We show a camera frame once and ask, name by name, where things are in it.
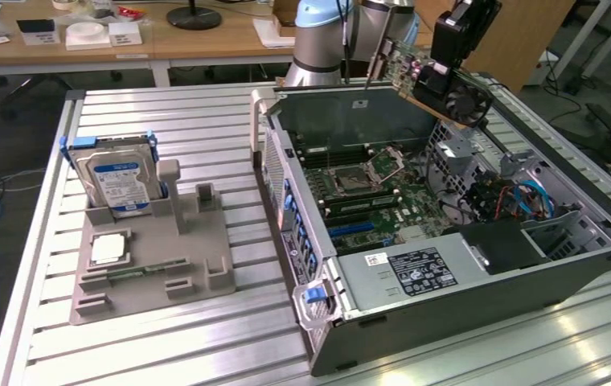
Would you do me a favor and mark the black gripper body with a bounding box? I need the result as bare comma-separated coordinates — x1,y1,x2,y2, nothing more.
431,0,504,68

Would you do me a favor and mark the graphics card with black fan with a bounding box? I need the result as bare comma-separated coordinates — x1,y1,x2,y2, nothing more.
363,35,496,130

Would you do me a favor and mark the wooden cabinet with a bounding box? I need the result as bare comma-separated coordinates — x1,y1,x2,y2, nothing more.
413,0,578,94

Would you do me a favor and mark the silver disk bay cage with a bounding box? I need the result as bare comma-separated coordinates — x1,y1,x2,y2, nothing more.
423,120,500,198

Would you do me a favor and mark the metal socket cover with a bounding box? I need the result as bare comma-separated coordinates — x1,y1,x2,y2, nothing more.
367,144,409,172

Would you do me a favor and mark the CPU socket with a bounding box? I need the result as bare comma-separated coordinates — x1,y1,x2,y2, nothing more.
331,164,371,194

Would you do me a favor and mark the cardboard box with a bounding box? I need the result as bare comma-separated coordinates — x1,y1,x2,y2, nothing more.
271,0,302,29

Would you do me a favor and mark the white paper stack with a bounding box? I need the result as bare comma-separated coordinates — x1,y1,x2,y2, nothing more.
254,18,299,49

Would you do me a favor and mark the installed RAM stick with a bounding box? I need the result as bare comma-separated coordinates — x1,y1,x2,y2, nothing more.
319,195,399,216

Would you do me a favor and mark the blue expansion slot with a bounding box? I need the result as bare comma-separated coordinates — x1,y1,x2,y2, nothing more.
329,223,370,238

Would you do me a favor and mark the wooden desk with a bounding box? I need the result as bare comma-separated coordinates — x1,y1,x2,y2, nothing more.
0,0,156,77
152,0,446,88

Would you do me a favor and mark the black round lamp base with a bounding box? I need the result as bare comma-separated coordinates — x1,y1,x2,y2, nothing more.
166,0,225,31

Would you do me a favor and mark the grey power supply unit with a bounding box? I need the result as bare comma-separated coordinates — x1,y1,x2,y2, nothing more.
337,232,493,314

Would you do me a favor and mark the small white box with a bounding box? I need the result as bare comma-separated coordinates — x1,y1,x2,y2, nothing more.
107,20,144,46

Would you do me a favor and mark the open dark grey PC case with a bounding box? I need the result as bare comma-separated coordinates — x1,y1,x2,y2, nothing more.
250,72,611,378

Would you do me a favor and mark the hard disk with blue caddy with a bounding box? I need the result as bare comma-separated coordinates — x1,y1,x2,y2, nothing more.
62,130,163,220

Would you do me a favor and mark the flat white box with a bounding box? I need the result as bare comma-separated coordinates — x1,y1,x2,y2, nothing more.
64,31,114,51

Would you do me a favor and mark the white round bowl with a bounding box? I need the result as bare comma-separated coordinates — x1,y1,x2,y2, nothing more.
67,22,107,39

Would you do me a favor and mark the grey parts rack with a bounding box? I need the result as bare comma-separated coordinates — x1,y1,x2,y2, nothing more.
71,158,238,325

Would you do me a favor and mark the green RAM stick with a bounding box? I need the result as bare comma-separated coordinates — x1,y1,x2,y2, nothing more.
107,263,178,281

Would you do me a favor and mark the silver CPU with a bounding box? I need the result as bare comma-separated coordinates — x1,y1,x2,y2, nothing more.
90,235,130,265

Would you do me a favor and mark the white box with black top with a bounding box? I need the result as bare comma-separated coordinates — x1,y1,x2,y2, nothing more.
15,18,63,46

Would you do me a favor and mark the red and black wire bundle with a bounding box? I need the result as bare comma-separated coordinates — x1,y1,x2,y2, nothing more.
472,180,520,222

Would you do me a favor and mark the blue wire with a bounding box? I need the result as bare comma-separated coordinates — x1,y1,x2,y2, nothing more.
514,180,557,220

